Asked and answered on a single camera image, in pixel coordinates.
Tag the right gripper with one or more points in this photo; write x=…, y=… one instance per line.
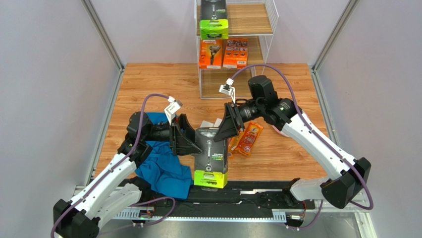
x=233, y=116

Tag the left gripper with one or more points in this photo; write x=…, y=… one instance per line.
x=183, y=142

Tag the white tall box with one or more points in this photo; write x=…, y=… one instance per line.
x=217, y=122
x=206, y=124

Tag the black green razor box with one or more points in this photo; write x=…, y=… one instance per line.
x=214, y=24
x=211, y=166

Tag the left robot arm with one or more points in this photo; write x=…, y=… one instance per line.
x=85, y=214

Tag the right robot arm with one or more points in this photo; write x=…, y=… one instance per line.
x=345, y=177

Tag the orange toothbrush pack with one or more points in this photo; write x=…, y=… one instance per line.
x=232, y=147

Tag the orange disposable razor pack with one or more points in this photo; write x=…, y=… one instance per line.
x=248, y=139

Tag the blue cloth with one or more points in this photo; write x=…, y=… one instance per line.
x=162, y=169

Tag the orange razor box back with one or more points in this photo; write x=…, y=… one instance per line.
x=236, y=53

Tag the orange razor box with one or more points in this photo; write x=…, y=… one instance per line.
x=210, y=54
x=236, y=53

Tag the orange razor box front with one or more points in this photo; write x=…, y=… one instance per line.
x=210, y=54

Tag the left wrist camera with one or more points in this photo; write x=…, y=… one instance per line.
x=172, y=108

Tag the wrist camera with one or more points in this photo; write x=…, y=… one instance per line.
x=228, y=89
x=172, y=108

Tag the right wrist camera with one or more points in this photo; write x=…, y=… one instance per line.
x=228, y=89

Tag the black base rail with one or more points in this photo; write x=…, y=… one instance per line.
x=239, y=201

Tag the white wire shelf rack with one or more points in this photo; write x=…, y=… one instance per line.
x=255, y=20

